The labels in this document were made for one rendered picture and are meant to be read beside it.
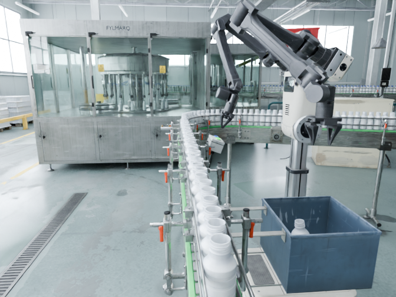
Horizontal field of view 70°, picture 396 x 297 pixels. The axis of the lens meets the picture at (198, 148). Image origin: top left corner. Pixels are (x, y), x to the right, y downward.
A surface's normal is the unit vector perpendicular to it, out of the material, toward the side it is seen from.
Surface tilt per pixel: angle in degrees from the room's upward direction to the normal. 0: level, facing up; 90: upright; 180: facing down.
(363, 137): 92
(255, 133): 90
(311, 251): 90
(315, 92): 89
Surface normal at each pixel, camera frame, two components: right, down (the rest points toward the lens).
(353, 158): -0.23, 0.22
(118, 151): 0.09, 0.25
